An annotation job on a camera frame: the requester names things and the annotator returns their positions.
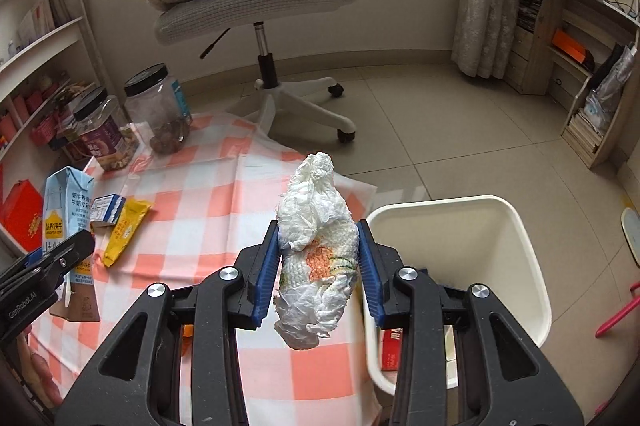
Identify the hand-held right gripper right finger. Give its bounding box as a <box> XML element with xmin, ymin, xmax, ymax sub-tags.
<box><xmin>355</xmin><ymin>220</ymin><xmax>586</xmax><ymax>426</ymax></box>

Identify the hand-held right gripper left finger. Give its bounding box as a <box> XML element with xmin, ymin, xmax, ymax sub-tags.
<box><xmin>54</xmin><ymin>220</ymin><xmax>281</xmax><ymax>426</ymax></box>

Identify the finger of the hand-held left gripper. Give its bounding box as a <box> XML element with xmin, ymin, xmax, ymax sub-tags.
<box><xmin>0</xmin><ymin>231</ymin><xmax>96</xmax><ymax>303</ymax></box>

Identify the light blue milk carton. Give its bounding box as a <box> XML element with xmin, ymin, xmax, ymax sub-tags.
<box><xmin>41</xmin><ymin>167</ymin><xmax>101</xmax><ymax>323</ymax></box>

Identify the white tissue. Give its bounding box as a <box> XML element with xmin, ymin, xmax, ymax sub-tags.
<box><xmin>272</xmin><ymin>152</ymin><xmax>361</xmax><ymax>352</ymax></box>

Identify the red snack bag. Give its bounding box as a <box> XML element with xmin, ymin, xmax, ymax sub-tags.
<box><xmin>381</xmin><ymin>328</ymin><xmax>403</xmax><ymax>372</ymax></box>

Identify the white plastic bin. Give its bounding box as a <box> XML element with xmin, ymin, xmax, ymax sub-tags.
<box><xmin>365</xmin><ymin>194</ymin><xmax>552</xmax><ymax>394</ymax></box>

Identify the red gift box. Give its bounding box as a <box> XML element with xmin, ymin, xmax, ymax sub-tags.
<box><xmin>0</xmin><ymin>180</ymin><xmax>45</xmax><ymax>251</ymax></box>

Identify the small blue white box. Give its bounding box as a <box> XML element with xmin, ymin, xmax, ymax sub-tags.
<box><xmin>90</xmin><ymin>194</ymin><xmax>126</xmax><ymax>227</ymax></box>

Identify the yellow snack wrapper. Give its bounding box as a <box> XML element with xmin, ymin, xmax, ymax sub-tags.
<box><xmin>102</xmin><ymin>198</ymin><xmax>153</xmax><ymax>267</ymax></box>

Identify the orange white checkered tablecloth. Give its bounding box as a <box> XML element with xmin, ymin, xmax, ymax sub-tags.
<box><xmin>25</xmin><ymin>113</ymin><xmax>383</xmax><ymax>426</ymax></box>

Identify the purple label nut jar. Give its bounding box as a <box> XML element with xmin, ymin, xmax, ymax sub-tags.
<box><xmin>72</xmin><ymin>87</ymin><xmax>140</xmax><ymax>171</ymax></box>

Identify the clear plastic nut jar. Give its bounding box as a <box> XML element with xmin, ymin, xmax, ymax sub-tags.
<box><xmin>123</xmin><ymin>64</ymin><xmax>193</xmax><ymax>154</ymax></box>

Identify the white bookshelf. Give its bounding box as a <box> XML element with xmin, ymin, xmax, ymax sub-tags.
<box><xmin>0</xmin><ymin>0</ymin><xmax>106</xmax><ymax>187</ymax></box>

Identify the stack of books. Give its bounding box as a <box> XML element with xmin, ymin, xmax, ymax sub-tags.
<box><xmin>562</xmin><ymin>108</ymin><xmax>603</xmax><ymax>157</ymax></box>

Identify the grey office chair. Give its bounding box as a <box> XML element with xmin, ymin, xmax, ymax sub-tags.
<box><xmin>127</xmin><ymin>0</ymin><xmax>362</xmax><ymax>144</ymax></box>

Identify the white round seat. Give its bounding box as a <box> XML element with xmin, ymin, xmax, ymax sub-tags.
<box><xmin>620</xmin><ymin>207</ymin><xmax>640</xmax><ymax>269</ymax></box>

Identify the orange flat box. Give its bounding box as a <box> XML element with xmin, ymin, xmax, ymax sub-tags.
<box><xmin>550</xmin><ymin>28</ymin><xmax>591</xmax><ymax>64</ymax></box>

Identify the wooden shelf unit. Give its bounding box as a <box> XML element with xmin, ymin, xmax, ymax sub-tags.
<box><xmin>502</xmin><ymin>0</ymin><xmax>640</xmax><ymax>169</ymax></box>

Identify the pink metal frame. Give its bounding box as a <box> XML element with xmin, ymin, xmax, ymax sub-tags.
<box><xmin>595</xmin><ymin>283</ymin><xmax>640</xmax><ymax>338</ymax></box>

